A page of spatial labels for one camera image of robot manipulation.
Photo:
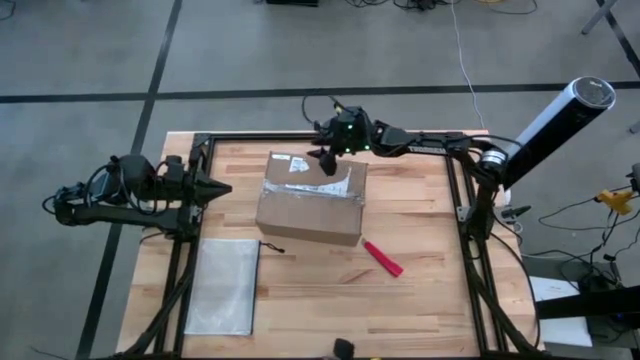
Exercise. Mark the black clamp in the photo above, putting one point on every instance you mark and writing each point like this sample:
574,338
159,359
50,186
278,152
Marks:
515,211

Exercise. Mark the red utility knife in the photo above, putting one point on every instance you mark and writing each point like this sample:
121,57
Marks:
385,261

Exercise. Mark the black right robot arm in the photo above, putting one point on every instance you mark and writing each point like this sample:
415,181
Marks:
425,142

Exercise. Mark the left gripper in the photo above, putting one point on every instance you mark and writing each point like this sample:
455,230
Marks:
194,189

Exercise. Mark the black aluminium rig frame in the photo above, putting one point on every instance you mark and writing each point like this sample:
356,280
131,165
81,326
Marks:
250,136

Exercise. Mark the taped brown cardboard box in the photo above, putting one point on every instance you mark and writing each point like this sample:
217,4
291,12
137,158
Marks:
310,215

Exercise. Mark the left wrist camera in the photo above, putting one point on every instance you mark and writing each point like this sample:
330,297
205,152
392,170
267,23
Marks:
173,166

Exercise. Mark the grey mesh zipper pouch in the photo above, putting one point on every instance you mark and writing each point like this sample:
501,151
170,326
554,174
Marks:
222,290

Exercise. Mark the black floor device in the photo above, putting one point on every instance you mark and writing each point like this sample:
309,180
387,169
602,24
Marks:
292,2

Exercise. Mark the grey desk leg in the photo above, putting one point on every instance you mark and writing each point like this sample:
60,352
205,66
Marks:
600,14

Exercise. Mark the grey metal bracket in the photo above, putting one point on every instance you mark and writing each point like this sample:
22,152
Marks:
464,214
195,215

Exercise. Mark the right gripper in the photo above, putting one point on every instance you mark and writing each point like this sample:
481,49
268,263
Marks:
350,132

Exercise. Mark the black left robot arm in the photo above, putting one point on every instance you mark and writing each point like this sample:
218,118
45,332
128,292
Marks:
125,216

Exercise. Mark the grey device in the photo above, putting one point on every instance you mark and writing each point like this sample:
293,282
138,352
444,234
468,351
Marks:
636,175

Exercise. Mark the black and white cylinder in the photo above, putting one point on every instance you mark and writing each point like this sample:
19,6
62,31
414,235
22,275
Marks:
565,117

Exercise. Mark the white box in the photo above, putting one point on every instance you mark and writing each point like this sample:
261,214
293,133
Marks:
567,332

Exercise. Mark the yellow clamp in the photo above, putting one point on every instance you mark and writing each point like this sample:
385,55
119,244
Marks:
617,200

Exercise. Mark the black metal beam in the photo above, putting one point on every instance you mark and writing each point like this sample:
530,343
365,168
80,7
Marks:
590,302

